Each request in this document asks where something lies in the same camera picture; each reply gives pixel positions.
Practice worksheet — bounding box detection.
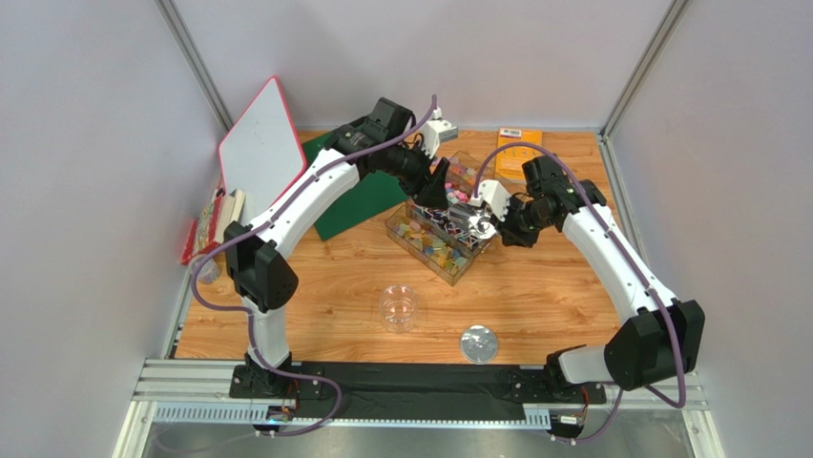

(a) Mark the stack of books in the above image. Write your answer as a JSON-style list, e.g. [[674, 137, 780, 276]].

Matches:
[[180, 189, 245, 265]]

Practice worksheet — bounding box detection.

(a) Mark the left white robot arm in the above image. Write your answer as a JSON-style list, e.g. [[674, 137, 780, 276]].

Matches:
[[225, 97, 458, 374]]

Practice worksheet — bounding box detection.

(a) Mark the clear plastic jar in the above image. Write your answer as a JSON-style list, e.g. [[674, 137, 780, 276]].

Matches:
[[379, 284, 418, 333]]

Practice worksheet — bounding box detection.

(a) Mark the clear compartment candy box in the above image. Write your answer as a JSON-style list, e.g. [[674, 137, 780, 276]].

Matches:
[[386, 151, 491, 286]]

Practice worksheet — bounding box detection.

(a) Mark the orange yellow book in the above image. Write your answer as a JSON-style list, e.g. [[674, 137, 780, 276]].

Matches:
[[494, 128, 544, 183]]

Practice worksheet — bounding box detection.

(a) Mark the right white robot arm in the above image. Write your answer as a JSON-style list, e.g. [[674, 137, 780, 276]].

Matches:
[[497, 156, 705, 391]]

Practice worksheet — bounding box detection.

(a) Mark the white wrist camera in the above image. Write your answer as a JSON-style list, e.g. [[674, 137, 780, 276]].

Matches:
[[469, 179, 511, 221], [420, 108, 459, 159]]

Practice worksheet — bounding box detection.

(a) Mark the white board pink frame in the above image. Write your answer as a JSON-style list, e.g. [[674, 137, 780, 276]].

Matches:
[[219, 76, 307, 225]]

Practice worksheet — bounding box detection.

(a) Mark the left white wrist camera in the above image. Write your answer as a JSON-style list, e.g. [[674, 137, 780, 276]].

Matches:
[[420, 108, 459, 159]]

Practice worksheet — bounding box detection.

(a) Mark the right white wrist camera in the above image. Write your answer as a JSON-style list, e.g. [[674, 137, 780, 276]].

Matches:
[[469, 179, 511, 221]]

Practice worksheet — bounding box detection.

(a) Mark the aluminium front rail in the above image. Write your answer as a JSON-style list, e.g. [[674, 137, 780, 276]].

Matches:
[[112, 358, 725, 458]]

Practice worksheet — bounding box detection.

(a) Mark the silver metal scoop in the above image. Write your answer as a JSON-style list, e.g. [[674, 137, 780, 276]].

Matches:
[[448, 202, 497, 239]]

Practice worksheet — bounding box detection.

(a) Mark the black base mat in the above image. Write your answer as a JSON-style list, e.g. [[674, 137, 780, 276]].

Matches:
[[229, 361, 608, 421]]

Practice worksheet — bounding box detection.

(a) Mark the silver round jar lid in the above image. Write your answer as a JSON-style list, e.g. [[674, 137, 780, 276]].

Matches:
[[459, 324, 499, 364]]

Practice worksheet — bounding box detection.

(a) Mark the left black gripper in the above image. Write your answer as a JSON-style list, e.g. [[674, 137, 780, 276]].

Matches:
[[384, 137, 452, 212]]

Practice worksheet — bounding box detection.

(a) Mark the small clear plastic cup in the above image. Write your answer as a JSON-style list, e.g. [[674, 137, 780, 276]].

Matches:
[[189, 255, 220, 284]]

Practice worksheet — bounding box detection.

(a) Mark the green cutting mat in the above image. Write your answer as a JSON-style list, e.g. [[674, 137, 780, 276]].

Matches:
[[301, 130, 411, 242]]

